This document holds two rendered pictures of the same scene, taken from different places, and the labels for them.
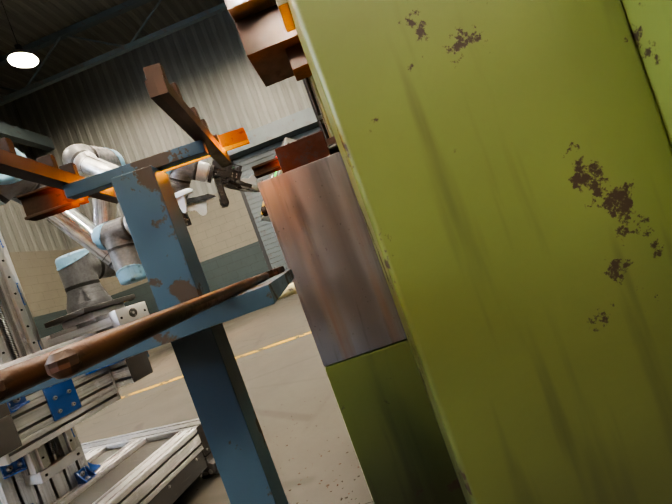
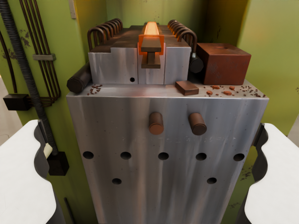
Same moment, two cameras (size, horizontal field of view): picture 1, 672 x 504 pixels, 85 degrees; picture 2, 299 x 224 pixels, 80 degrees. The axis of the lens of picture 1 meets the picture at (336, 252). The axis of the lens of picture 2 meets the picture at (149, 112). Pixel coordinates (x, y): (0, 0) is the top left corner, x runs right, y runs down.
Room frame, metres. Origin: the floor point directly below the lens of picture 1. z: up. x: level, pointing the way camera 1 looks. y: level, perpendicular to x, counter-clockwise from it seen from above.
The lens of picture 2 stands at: (1.07, 0.40, 1.06)
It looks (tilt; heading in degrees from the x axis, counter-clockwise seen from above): 31 degrees down; 266
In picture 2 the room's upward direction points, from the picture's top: 1 degrees clockwise
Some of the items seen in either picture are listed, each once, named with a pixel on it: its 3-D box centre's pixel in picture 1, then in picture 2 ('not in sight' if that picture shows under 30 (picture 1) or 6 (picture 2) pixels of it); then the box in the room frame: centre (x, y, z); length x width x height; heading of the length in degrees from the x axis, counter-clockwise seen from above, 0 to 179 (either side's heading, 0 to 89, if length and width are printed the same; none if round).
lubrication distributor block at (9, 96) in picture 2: not in sight; (18, 102); (1.44, -0.11, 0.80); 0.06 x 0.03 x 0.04; 176
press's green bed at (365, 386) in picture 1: (454, 390); not in sight; (1.00, -0.18, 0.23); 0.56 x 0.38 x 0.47; 86
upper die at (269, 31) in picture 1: (319, 29); not in sight; (1.05, -0.17, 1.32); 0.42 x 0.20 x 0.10; 86
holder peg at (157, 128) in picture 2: not in sight; (155, 123); (1.04, 0.12, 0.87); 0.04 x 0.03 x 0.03; 86
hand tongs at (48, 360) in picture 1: (234, 288); not in sight; (0.43, 0.13, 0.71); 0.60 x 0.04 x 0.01; 0
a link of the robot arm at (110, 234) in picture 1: (116, 233); not in sight; (1.08, 0.59, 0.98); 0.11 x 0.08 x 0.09; 86
